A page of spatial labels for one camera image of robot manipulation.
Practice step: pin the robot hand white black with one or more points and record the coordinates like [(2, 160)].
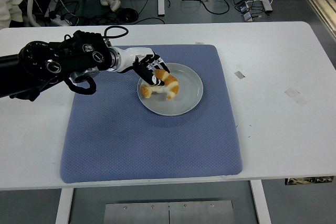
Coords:
[(131, 57)]

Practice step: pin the croissant bread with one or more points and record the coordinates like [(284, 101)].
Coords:
[(172, 83)]

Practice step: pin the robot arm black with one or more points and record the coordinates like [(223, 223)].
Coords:
[(52, 64)]

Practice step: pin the grey round plate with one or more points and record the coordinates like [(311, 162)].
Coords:
[(183, 98)]

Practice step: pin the grey metal plate with screws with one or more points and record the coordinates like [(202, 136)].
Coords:
[(168, 213)]

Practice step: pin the small clear tape strip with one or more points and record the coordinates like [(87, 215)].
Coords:
[(199, 43)]

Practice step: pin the white power strip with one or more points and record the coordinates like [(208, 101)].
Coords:
[(58, 19)]

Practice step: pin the blue quilted mat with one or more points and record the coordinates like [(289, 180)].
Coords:
[(147, 142)]

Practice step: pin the grey tape piece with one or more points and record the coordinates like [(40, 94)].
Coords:
[(240, 74)]

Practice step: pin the grey foot pedal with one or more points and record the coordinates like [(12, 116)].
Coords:
[(247, 17)]

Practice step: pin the white garment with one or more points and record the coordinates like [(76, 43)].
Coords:
[(9, 9)]

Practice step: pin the white table leg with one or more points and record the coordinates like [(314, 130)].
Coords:
[(261, 203), (64, 205)]

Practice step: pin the clear tape piece large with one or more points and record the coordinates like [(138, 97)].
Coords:
[(296, 96)]

